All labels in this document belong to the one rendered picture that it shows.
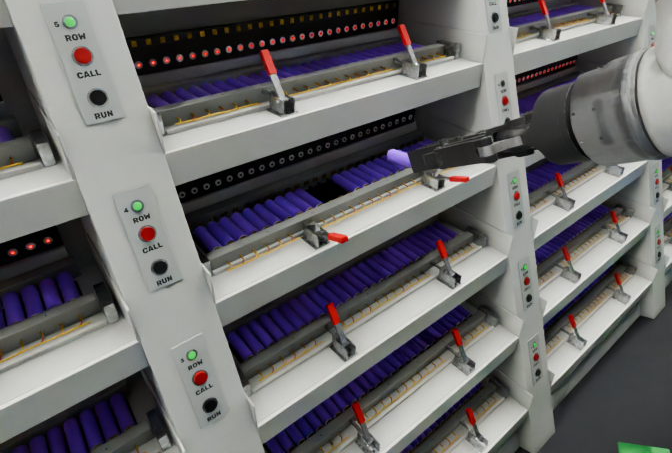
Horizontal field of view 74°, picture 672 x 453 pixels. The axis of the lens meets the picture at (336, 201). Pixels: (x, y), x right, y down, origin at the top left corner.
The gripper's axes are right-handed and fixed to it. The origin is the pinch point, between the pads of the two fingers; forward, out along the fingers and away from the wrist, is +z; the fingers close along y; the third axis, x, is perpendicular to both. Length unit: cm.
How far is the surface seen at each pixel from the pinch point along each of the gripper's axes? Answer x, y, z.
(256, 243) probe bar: 4.2, 20.3, 19.3
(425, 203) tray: 9.0, -10.1, 16.5
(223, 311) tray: 10.4, 28.8, 16.2
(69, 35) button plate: -24.5, 34.9, 8.4
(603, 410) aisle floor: 81, -54, 26
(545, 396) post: 68, -38, 28
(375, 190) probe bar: 3.9, -3.1, 19.8
